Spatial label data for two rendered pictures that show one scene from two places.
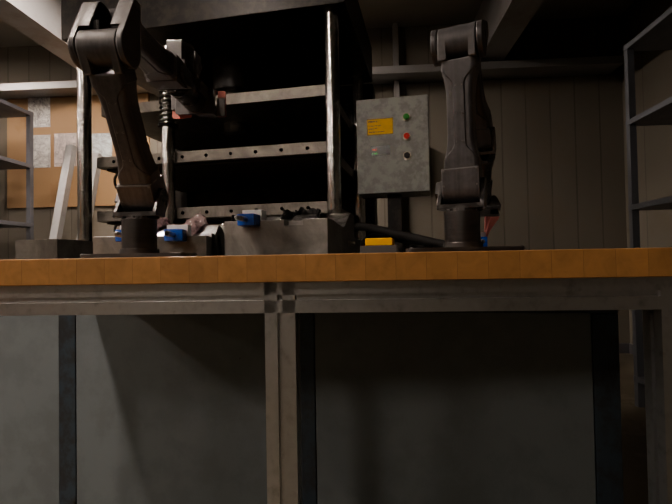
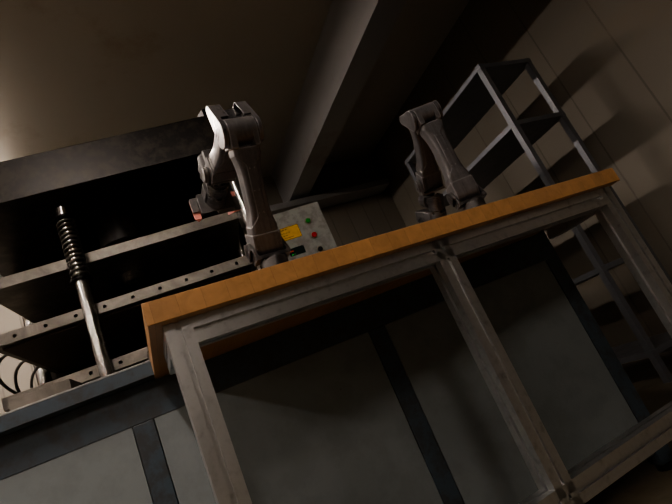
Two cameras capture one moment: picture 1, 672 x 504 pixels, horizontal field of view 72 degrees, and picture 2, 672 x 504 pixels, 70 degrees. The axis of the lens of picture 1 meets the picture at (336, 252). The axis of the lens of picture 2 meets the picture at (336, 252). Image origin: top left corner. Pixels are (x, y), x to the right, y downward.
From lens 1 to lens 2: 0.81 m
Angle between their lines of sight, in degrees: 33
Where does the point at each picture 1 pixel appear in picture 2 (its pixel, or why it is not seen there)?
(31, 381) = not seen: outside the picture
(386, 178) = not seen: hidden behind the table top
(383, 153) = (300, 252)
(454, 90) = (437, 138)
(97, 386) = (204, 487)
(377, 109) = (282, 220)
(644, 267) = (593, 183)
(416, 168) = not seen: hidden behind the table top
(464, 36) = (431, 109)
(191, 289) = (389, 259)
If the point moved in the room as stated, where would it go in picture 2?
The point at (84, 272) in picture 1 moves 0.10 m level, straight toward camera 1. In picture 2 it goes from (321, 262) to (361, 236)
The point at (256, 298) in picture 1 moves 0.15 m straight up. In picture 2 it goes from (428, 254) to (398, 194)
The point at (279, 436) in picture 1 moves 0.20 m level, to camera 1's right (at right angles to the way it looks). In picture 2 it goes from (485, 338) to (548, 310)
